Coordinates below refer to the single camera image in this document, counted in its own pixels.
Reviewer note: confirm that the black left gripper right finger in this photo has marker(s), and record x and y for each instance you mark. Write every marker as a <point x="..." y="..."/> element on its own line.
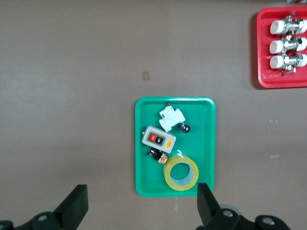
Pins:
<point x="208" y="210"/>

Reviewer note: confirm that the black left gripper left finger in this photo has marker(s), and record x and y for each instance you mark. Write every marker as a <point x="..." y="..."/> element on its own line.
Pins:
<point x="72" y="210"/>

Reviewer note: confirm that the yellow packing tape roll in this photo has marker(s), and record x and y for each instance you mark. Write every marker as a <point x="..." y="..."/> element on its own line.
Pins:
<point x="182" y="158"/>

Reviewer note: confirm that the green plastic tray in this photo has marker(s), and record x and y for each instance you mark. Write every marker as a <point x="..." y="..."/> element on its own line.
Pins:
<point x="199" y="143"/>

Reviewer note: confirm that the clear tape strip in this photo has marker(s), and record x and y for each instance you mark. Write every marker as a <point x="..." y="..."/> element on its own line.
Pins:
<point x="274" y="156"/>
<point x="273" y="121"/>

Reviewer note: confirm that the red plastic tray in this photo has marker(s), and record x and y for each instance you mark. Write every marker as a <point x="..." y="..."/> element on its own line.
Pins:
<point x="263" y="72"/>

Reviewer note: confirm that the small brass black connector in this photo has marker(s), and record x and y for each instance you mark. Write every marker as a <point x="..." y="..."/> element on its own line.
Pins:
<point x="154" y="153"/>

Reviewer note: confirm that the small black round buzzer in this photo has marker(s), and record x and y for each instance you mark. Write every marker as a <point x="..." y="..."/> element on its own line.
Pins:
<point x="185" y="129"/>

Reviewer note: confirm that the white circuit breaker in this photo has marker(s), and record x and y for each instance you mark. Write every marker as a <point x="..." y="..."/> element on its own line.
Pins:
<point x="170" y="117"/>

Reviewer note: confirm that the white capped metal valve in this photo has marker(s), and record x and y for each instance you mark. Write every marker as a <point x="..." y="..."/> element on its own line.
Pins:
<point x="278" y="46"/>
<point x="278" y="61"/>
<point x="278" y="26"/>

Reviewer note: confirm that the grey on-off switch box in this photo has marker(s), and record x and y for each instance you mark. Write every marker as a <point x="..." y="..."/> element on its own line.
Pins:
<point x="147" y="136"/>

